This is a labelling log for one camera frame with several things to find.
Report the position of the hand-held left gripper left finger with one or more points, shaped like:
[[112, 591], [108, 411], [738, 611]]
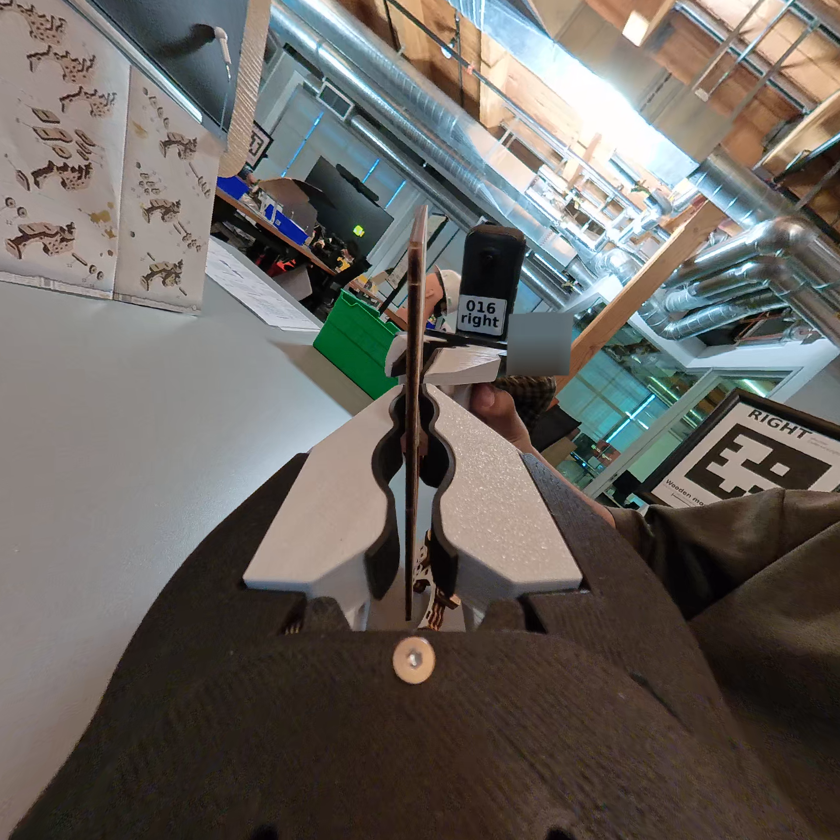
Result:
[[321, 518]]

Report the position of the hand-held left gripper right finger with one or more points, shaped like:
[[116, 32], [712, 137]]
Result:
[[505, 518]]

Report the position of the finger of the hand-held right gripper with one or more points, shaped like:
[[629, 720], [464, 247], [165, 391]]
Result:
[[398, 358], [466, 366]]

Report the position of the wooden parts sheet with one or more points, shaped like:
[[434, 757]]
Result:
[[415, 328]]

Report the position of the grey desk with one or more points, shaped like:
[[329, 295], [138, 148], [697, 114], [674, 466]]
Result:
[[131, 459]]

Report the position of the person's right hand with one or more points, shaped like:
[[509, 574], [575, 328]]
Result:
[[502, 417]]

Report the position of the green plastic bin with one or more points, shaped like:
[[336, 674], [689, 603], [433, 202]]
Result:
[[354, 341]]

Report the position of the white paper sheets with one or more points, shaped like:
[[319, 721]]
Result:
[[256, 289]]

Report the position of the black monitor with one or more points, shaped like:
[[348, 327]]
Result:
[[341, 203]]

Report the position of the blue storage box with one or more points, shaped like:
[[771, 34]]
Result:
[[292, 222]]

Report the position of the wooden table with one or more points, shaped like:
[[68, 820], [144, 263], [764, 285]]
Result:
[[275, 229]]

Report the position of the open cardboard box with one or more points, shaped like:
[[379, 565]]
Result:
[[289, 193]]

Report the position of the framed marker sign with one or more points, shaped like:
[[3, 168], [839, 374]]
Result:
[[754, 459]]

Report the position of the small marker sign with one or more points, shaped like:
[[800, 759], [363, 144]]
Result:
[[259, 141]]

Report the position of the silver pipe cluster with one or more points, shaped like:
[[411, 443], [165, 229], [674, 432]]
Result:
[[754, 275]]

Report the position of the printed assembly instruction sheet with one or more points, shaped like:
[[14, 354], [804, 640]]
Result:
[[65, 164]]

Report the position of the dark document holder board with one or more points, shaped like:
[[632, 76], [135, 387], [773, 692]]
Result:
[[164, 39]]

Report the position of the silver ventilation duct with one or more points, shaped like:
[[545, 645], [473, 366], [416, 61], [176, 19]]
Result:
[[407, 98]]

